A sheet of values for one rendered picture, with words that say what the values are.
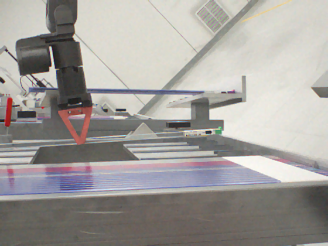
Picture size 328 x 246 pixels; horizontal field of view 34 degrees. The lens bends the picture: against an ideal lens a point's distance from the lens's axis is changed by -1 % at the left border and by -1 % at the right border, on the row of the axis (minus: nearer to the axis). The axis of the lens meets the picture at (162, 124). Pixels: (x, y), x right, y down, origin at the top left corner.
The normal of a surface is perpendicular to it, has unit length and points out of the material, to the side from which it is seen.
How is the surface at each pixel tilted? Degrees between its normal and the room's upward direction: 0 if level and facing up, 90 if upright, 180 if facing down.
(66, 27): 91
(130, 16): 90
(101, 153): 90
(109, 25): 90
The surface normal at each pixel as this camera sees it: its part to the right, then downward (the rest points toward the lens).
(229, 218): 0.17, 0.05
